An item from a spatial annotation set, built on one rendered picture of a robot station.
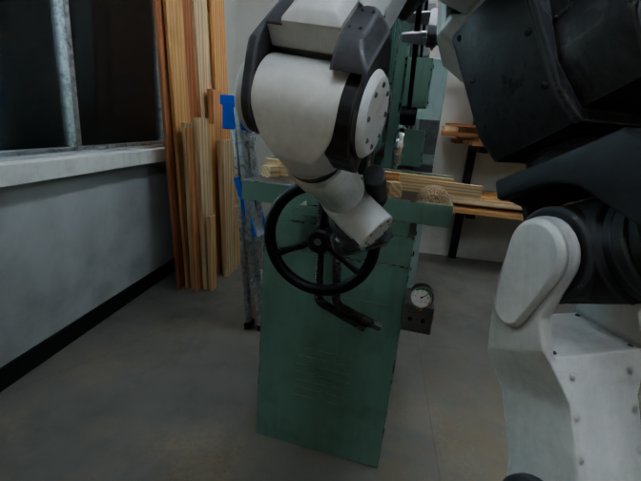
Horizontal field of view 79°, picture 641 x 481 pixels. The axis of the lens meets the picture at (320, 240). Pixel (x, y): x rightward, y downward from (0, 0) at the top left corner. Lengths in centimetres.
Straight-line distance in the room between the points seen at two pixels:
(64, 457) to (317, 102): 146
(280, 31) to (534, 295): 38
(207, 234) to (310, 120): 212
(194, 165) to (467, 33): 199
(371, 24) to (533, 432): 50
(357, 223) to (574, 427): 36
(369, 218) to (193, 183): 190
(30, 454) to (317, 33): 154
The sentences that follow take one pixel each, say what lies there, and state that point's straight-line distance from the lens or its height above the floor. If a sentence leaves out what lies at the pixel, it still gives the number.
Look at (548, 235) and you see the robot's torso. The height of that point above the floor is 99.
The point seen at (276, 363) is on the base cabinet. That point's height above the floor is 31.
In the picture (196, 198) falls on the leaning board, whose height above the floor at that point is 58.
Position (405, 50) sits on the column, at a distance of 142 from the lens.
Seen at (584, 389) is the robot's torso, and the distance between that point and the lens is 57.
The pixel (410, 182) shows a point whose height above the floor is 93.
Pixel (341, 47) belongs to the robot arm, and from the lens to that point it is 35.
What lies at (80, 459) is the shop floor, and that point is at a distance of 160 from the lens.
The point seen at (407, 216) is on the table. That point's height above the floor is 86.
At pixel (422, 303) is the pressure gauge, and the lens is 108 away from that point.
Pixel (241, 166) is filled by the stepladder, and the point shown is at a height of 85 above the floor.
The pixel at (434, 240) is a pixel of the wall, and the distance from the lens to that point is 369.
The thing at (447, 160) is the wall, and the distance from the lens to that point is 357.
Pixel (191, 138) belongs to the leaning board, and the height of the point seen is 93.
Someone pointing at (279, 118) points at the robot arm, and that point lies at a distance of 37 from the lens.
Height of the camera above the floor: 108
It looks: 17 degrees down
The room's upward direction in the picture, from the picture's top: 5 degrees clockwise
